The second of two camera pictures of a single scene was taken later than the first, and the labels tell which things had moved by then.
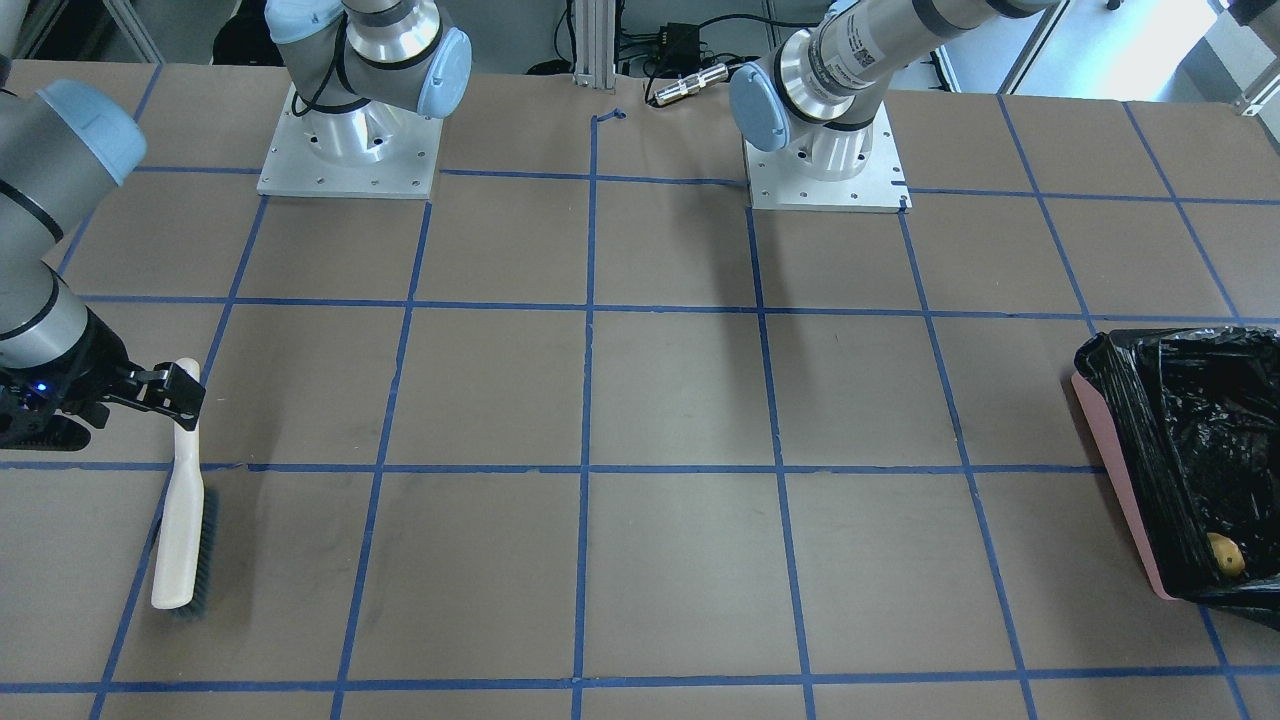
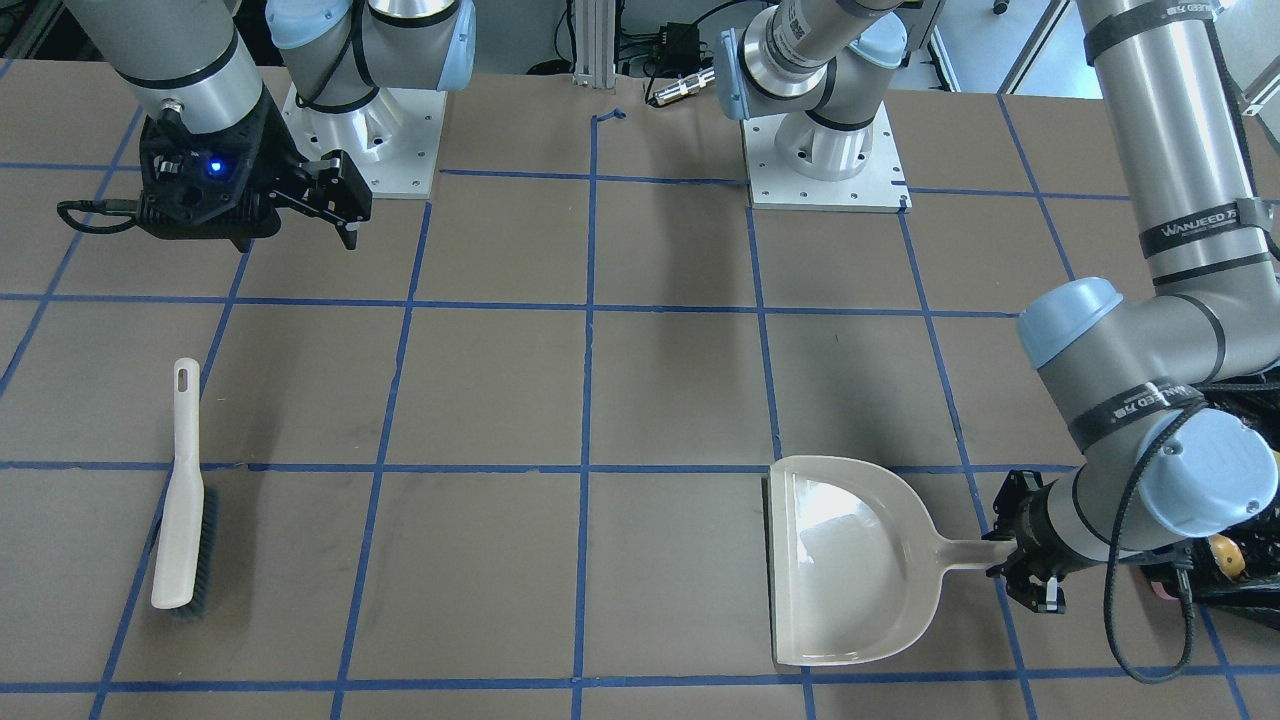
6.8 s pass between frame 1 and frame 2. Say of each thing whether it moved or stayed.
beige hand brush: stayed
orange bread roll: stayed
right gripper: moved
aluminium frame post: stayed
